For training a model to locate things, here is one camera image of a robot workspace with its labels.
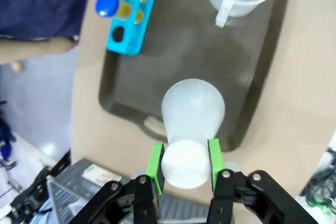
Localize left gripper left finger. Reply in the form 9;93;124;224
75;142;166;224

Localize white plastic conical flask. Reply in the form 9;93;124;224
160;78;226;189

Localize dark grey plastic tray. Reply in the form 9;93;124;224
98;0;292;153

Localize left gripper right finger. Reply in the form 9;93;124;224
207;138;316;224

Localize person in blue jacket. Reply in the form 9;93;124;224
0;0;96;65

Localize grey basket with label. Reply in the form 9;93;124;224
46;157;211;224

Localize tangled black cables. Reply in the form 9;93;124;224
301;159;336;209

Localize blue tube rack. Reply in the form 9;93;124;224
106;0;165;57

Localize black metal frame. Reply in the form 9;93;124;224
10;152;72;218

